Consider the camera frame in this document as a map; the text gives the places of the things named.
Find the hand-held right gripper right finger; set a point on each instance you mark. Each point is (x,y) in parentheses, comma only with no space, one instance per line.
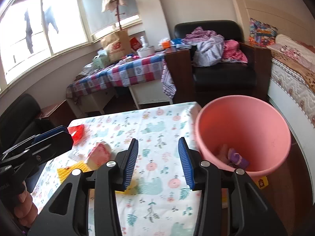
(184,162)

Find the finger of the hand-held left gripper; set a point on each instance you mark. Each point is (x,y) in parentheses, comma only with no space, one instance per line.
(50,133)
(54,143)

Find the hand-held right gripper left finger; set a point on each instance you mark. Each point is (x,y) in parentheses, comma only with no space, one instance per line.
(131,162)

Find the purple packet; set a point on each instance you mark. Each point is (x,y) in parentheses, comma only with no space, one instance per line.
(235,157)

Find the pink plastic bucket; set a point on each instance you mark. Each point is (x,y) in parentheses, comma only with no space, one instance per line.
(246,127)

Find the person's left hand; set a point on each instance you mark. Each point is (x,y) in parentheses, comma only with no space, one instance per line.
(24,206)

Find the brown wooden side table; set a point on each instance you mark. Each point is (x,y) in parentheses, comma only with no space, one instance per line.
(54,110)

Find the red plastic bag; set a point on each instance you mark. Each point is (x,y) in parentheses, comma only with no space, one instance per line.
(77,132)

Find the pink floral wrapper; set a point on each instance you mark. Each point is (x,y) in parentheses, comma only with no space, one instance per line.
(98,154)

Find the black leather sofa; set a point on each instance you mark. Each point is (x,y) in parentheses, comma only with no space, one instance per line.
(19,118)

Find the white desk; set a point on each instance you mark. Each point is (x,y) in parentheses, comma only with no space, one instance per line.
(152,91)

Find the clear crumpled plastic bag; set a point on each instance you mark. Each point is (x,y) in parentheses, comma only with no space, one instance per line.
(89,66)

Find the yellow red packet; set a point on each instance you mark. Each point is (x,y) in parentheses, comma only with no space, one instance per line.
(262,182)

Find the purple white patterned cloth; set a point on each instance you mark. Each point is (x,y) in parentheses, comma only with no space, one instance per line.
(168,83)

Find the green house-shaped box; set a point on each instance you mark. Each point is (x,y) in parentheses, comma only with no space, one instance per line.
(101,61)

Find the checked heart tablecloth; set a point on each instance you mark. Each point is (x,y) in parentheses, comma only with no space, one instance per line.
(128,73)

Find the dark wooden side table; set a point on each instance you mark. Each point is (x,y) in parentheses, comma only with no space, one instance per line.
(179,73)

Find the black leather armchair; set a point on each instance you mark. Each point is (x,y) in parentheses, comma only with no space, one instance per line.
(221,78)

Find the pale blue box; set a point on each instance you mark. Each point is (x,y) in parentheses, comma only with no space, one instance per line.
(102,52)

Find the small white box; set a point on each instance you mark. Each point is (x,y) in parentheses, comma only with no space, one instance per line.
(128,59)

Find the dark hanging garment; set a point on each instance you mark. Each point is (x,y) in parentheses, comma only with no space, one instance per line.
(50,18)
(29,32)

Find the brown paper bag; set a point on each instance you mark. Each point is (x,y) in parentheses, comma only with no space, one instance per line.
(115,45)

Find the white bowl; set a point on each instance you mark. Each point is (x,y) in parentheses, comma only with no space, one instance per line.
(146,51)

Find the lavender garment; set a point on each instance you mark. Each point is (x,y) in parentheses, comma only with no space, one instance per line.
(209,51)

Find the orange tissue box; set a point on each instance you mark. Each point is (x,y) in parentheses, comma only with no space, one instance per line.
(165,44)

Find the cream framed window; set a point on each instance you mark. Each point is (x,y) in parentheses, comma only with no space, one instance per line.
(82,17)

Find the pink patterned garment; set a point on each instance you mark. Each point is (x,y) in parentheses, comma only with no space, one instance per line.
(233,51)

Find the blue packet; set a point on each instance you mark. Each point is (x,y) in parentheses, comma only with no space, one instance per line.
(177,41)

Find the purple checked shirt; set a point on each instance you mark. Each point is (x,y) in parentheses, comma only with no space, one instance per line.
(199,34)

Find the white quilted mattress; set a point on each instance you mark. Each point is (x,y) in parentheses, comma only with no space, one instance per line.
(288,83)

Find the grey roller blind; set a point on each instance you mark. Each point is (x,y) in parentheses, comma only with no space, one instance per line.
(93,9)

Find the pink coat stand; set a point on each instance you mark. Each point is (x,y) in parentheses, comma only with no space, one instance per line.
(119,17)

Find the beige hat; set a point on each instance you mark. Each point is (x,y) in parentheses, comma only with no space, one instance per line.
(109,1)

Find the brown leopard blanket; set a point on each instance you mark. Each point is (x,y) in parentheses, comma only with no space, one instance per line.
(305,73)

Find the colourful printed cushion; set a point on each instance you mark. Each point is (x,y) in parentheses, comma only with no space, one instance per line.
(262,33)

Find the cream floral quilt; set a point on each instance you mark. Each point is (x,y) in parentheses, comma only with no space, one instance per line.
(292,46)

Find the cream bed headboard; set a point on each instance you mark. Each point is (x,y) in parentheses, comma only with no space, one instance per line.
(283,17)

